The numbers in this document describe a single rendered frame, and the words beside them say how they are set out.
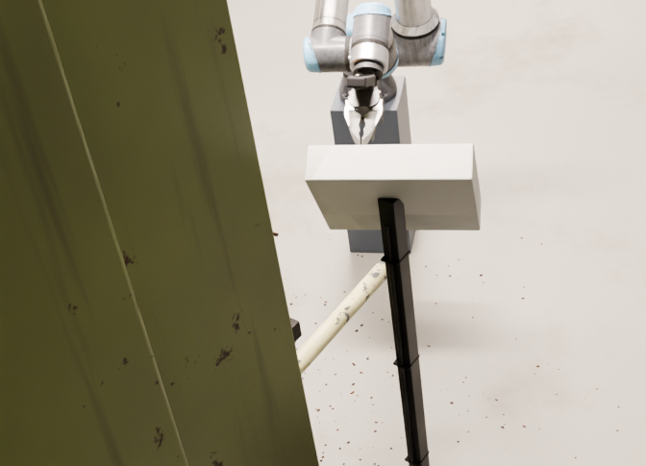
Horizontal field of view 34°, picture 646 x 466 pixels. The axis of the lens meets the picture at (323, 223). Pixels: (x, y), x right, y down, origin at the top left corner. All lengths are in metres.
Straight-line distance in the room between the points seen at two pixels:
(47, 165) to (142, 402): 0.50
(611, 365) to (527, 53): 1.95
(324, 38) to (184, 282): 0.94
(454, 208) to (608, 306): 1.38
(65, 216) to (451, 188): 0.89
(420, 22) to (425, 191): 1.18
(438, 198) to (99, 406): 0.85
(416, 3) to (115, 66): 1.67
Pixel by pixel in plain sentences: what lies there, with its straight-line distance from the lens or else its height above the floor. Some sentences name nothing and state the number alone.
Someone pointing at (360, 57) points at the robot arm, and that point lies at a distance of 2.47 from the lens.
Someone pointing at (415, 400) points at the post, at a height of 0.48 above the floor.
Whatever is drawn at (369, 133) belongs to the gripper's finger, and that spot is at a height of 1.08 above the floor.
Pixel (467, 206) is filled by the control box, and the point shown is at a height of 1.04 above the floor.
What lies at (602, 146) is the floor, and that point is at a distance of 4.24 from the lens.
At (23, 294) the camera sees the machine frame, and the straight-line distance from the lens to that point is 1.51.
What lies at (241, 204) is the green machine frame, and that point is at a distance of 2.00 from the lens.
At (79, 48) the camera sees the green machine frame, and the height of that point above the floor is 1.69.
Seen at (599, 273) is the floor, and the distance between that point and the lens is 3.64.
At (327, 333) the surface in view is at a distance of 2.54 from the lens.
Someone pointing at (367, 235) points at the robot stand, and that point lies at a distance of 3.70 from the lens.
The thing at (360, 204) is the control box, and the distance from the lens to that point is 2.23.
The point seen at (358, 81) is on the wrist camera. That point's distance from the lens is 2.37.
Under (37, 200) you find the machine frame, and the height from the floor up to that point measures 1.59.
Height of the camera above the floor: 2.38
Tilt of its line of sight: 37 degrees down
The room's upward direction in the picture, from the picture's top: 9 degrees counter-clockwise
